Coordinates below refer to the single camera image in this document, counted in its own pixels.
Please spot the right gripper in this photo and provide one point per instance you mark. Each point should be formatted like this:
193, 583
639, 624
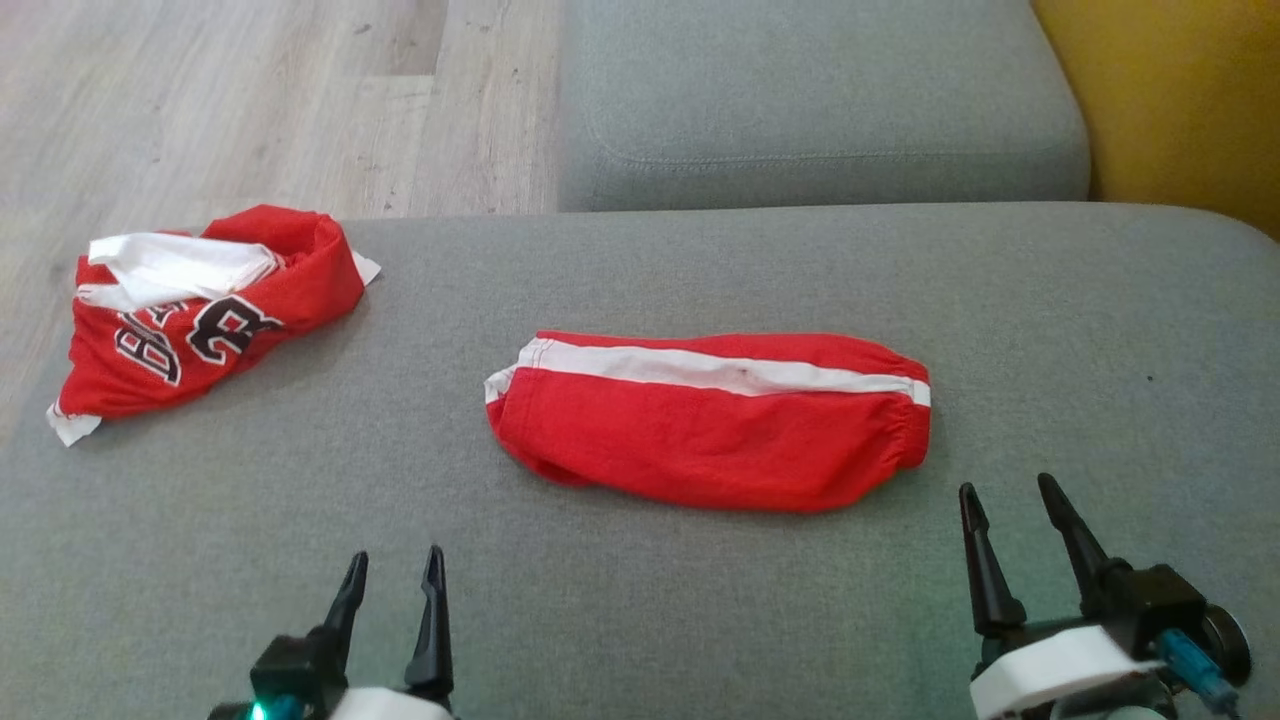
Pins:
1050, 665

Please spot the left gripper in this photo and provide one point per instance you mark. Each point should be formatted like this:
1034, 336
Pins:
395, 707

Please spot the red jersey with number 23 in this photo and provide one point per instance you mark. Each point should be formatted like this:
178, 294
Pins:
130, 390

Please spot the red shorts with white stripe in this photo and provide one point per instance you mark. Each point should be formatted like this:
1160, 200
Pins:
700, 450

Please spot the yellow sofa back cushion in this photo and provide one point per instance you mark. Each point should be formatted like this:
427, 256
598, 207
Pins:
1180, 100

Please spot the grey sofa seat cushion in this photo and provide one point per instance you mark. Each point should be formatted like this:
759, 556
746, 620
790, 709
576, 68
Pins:
800, 100

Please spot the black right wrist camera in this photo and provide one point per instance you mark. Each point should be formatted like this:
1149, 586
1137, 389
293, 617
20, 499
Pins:
1160, 600

